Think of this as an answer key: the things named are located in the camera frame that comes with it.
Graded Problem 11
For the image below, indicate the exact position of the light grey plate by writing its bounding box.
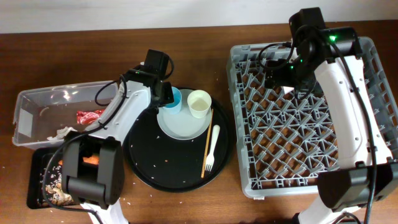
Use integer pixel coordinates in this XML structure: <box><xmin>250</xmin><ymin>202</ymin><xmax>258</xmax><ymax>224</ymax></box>
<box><xmin>157</xmin><ymin>89</ymin><xmax>211</xmax><ymax>140</ymax></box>

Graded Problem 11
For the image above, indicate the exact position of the white plastic fork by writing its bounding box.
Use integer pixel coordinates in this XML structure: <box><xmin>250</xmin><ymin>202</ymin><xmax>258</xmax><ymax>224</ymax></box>
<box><xmin>205</xmin><ymin>124</ymin><xmax>220</xmax><ymax>172</ymax></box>

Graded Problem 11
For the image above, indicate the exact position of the grey dishwasher rack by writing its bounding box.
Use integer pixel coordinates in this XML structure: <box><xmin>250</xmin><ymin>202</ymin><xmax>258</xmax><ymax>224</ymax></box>
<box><xmin>226</xmin><ymin>37</ymin><xmax>397</xmax><ymax>199</ymax></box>

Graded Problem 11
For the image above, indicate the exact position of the cream plastic cup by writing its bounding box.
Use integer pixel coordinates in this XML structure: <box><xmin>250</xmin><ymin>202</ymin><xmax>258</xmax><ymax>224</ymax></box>
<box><xmin>187</xmin><ymin>90</ymin><xmax>212</xmax><ymax>118</ymax></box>

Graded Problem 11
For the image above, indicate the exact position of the orange carrot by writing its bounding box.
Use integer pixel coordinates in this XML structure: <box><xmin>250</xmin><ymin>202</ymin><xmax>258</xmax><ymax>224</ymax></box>
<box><xmin>58</xmin><ymin>154</ymin><xmax>100</xmax><ymax>166</ymax></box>

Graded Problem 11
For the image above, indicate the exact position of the black rectangular tray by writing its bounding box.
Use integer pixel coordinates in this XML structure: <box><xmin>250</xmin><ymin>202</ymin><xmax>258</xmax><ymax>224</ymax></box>
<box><xmin>26</xmin><ymin>147</ymin><xmax>76</xmax><ymax>209</ymax></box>

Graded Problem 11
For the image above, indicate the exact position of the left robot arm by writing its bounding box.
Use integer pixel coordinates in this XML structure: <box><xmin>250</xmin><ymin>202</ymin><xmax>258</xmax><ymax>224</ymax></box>
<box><xmin>47</xmin><ymin>49</ymin><xmax>174</xmax><ymax>223</ymax></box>

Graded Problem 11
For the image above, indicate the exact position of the red snack wrapper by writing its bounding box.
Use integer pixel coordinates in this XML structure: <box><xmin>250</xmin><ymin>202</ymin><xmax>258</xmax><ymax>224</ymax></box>
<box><xmin>76</xmin><ymin>109</ymin><xmax>104</xmax><ymax>124</ymax></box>

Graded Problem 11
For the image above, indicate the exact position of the wooden chopstick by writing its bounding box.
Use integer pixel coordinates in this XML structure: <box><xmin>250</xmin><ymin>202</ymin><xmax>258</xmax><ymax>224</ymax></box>
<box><xmin>200</xmin><ymin>108</ymin><xmax>214</xmax><ymax>179</ymax></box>

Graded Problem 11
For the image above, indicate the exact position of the round black serving tray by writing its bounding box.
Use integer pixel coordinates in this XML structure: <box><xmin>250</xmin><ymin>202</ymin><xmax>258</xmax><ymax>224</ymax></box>
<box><xmin>123</xmin><ymin>100</ymin><xmax>234</xmax><ymax>192</ymax></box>

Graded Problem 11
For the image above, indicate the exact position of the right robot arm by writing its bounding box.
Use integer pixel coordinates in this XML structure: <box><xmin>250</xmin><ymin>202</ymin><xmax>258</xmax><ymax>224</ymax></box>
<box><xmin>258</xmin><ymin>7</ymin><xmax>397</xmax><ymax>223</ymax></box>

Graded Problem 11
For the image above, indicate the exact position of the white tissue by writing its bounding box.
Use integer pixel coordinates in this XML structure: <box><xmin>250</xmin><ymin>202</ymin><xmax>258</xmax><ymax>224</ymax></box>
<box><xmin>47</xmin><ymin>126</ymin><xmax>76</xmax><ymax>141</ymax></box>

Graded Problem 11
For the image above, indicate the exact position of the food scraps pile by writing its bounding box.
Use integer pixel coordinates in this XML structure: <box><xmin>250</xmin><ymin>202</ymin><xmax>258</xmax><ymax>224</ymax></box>
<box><xmin>38</xmin><ymin>165</ymin><xmax>75</xmax><ymax>207</ymax></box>

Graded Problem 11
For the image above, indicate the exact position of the clear plastic bin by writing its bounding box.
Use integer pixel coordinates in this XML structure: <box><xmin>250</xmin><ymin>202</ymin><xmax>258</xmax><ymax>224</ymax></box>
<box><xmin>12</xmin><ymin>81</ymin><xmax>118</xmax><ymax>149</ymax></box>

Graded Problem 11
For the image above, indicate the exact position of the blue plastic cup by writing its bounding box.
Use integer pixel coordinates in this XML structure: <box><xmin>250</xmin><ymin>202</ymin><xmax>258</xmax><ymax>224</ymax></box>
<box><xmin>163</xmin><ymin>86</ymin><xmax>182</xmax><ymax>114</ymax></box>

